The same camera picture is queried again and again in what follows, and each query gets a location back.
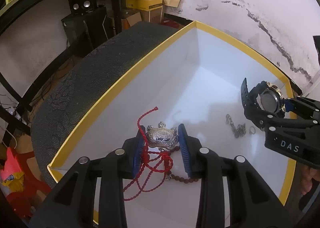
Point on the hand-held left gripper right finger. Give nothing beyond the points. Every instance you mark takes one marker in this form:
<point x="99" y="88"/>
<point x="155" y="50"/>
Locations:
<point x="185" y="150"/>

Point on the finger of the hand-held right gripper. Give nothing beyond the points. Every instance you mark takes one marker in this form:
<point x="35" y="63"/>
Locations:
<point x="305" y="106"/>
<point x="282" y="123"/>

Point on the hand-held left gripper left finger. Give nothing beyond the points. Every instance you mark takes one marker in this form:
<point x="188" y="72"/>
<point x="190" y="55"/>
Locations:
<point x="139" y="154"/>

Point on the black wristwatch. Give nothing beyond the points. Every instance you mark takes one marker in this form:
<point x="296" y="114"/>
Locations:
<point x="267" y="100"/>

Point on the yellow cardboard box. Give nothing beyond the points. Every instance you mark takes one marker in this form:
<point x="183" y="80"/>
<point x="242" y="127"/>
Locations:
<point x="200" y="73"/>

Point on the person's right hand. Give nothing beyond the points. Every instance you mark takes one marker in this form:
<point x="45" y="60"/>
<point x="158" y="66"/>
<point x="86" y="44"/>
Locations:
<point x="306" y="180"/>

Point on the red plastic toy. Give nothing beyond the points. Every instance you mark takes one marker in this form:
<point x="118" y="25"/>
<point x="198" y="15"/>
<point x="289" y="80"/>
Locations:
<point x="17" y="180"/>

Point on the white power strip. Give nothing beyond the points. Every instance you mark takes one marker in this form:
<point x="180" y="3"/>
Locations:
<point x="15" y="113"/>

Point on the black computer tower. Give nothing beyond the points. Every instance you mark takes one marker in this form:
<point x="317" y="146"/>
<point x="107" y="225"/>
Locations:
<point x="87" y="30"/>

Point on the brown cardboard box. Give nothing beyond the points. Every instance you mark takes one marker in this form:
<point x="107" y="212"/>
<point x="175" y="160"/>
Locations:
<point x="132" y="19"/>

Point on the flat yellow box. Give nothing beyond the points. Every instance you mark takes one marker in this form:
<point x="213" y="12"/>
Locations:
<point x="143" y="3"/>

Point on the black speaker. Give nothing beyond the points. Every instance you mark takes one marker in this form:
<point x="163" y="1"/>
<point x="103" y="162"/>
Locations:
<point x="82" y="1"/>

